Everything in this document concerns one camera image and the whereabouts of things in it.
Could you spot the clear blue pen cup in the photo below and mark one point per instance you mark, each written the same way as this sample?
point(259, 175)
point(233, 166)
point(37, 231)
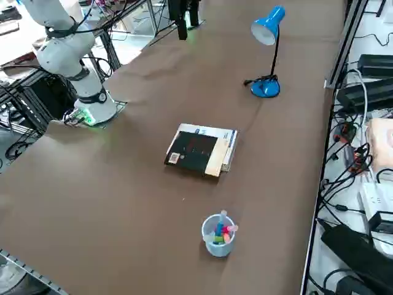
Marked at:
point(218, 250)

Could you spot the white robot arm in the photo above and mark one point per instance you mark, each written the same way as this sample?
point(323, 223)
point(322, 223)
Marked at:
point(89, 83)

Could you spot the long black power adapter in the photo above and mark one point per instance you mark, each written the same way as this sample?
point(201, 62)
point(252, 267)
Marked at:
point(376, 64)

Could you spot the black metal rack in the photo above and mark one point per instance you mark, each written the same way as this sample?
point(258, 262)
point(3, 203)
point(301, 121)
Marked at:
point(33, 101)

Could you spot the black and cream book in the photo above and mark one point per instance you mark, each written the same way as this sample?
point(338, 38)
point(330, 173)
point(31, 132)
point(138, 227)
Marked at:
point(193, 147)

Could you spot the aluminium table edge rail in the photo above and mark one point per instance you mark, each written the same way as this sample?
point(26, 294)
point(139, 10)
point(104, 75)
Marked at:
point(27, 269)

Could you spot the green marker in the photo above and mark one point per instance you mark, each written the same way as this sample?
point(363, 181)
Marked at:
point(218, 239)

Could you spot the peach box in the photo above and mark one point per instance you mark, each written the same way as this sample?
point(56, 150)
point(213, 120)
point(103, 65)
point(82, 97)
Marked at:
point(380, 144)

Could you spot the large black power adapter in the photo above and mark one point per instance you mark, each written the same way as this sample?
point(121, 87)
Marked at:
point(362, 95)

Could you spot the white book with blue print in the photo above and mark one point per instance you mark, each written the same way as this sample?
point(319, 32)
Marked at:
point(228, 138)

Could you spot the white power strip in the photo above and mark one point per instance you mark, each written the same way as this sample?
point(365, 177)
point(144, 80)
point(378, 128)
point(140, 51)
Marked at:
point(374, 199)

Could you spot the orange marker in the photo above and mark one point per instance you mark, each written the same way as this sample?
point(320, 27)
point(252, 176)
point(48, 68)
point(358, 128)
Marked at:
point(226, 237)

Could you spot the blue desk lamp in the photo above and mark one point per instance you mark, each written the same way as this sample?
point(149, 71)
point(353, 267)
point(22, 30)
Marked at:
point(267, 24)

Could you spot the aluminium frame post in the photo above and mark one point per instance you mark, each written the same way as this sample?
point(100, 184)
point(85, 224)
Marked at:
point(347, 40)

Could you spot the blue marker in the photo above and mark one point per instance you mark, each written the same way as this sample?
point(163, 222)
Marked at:
point(220, 227)

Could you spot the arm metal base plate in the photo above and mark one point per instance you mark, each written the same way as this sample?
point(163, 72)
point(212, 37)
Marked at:
point(121, 106)

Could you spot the black bag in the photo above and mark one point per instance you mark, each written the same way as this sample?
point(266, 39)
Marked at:
point(350, 246)

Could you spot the small black power adapter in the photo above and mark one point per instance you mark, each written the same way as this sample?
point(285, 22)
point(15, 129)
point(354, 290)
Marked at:
point(382, 221)

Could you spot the pink marker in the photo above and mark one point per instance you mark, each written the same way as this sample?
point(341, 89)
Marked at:
point(231, 229)

